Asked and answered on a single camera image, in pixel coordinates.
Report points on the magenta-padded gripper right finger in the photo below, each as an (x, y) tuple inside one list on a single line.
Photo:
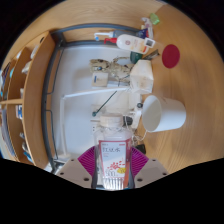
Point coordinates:
[(151, 171)]

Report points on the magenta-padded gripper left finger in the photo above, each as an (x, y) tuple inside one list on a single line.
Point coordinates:
[(71, 171)]

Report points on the clear bottle with pink drink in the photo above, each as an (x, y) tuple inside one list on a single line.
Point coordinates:
[(113, 140)]

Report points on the white power strip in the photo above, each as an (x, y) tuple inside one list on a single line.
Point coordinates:
[(136, 118)]

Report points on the white plastic cup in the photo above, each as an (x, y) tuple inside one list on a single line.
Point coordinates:
[(166, 115)]

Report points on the white translucent container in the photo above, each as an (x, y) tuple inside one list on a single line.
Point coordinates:
[(141, 76)]

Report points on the flat round red coaster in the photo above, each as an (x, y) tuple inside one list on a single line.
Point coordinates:
[(171, 56)]

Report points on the white red-pump lotion bottle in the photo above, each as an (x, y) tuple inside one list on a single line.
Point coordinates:
[(131, 42)]

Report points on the small blue box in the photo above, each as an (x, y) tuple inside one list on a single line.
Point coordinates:
[(142, 33)]

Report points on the clear blue-tipped squeeze bottle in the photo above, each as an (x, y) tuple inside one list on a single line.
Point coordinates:
[(103, 34)]

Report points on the pink and white packet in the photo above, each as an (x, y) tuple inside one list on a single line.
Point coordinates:
[(147, 25)]

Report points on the wooden shelf unit, metal frame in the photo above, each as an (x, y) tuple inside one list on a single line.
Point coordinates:
[(36, 100)]

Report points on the beige wall box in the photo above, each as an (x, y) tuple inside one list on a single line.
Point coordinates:
[(100, 80)]

